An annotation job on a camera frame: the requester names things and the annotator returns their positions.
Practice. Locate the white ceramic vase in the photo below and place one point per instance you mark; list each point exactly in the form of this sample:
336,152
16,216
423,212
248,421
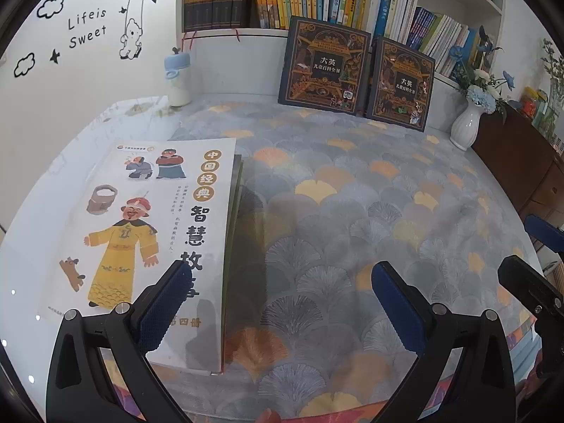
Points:
467,127

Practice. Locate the person's left hand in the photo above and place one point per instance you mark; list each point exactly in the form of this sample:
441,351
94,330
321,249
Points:
267,417

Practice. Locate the tree swing bear wall sticker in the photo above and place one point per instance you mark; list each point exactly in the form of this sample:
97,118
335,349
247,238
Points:
132,31

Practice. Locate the glass vase with dried flowers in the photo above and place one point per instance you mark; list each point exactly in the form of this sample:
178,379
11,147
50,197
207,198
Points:
556,110

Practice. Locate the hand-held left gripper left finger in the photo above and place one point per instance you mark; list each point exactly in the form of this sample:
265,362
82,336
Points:
163,313

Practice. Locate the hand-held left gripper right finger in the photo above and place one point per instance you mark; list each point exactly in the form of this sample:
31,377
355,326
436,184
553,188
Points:
398,313

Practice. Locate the cloud wall sticker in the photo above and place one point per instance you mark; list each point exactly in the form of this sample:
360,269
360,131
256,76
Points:
24,65
51,8

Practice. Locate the dark ornate hardcover book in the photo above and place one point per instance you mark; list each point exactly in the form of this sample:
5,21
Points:
324,66
401,88

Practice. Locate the brown wooden cabinet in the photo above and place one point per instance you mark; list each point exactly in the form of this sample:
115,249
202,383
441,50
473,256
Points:
520,163

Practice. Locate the blue-lidded white bottle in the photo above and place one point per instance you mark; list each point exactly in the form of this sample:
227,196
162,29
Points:
178,88

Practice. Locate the blue and white flowers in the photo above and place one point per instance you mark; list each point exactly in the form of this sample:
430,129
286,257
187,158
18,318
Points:
478,97

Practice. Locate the lettering wall sticker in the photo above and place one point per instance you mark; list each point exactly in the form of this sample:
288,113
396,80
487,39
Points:
88,28

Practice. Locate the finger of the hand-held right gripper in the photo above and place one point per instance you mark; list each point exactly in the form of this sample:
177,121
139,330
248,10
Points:
546,233
528,282

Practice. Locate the ginkgo print tablecloth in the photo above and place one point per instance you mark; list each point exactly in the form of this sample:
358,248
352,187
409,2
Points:
352,194

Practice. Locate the white book with yellow-robed man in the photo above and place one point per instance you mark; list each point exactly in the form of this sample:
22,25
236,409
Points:
132,211

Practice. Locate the row of leaning colourful books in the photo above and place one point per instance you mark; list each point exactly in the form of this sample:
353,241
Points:
418,22

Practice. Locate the black bird wall sticker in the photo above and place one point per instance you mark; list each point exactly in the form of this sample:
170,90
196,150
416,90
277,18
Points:
55,56

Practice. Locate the colourful jars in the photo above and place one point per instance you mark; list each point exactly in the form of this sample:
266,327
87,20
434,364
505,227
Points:
533,105

